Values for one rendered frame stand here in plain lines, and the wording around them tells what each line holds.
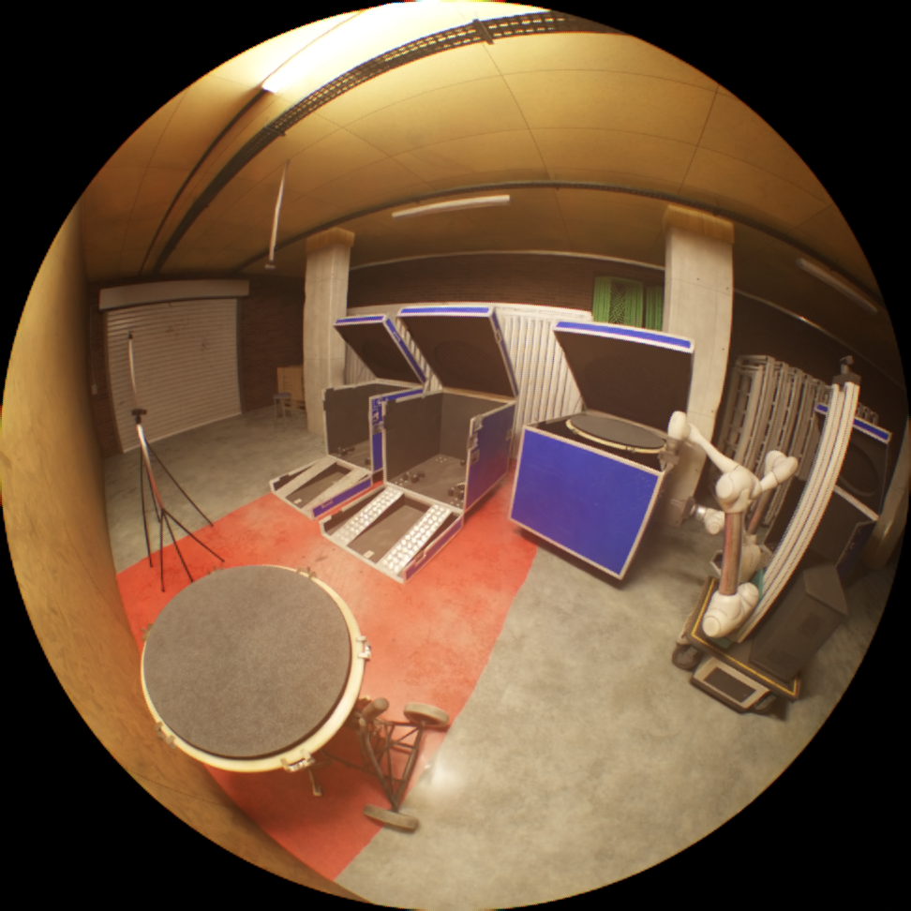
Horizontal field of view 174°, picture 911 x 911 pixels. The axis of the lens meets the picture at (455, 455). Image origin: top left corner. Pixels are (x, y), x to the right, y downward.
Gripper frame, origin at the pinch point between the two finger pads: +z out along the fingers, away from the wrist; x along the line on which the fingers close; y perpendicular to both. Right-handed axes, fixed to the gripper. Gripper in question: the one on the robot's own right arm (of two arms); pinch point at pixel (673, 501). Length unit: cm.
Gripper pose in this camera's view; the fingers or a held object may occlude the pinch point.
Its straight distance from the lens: 202.1
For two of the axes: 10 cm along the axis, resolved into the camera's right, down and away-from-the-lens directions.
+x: -0.7, 9.3, 3.7
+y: -7.3, 2.0, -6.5
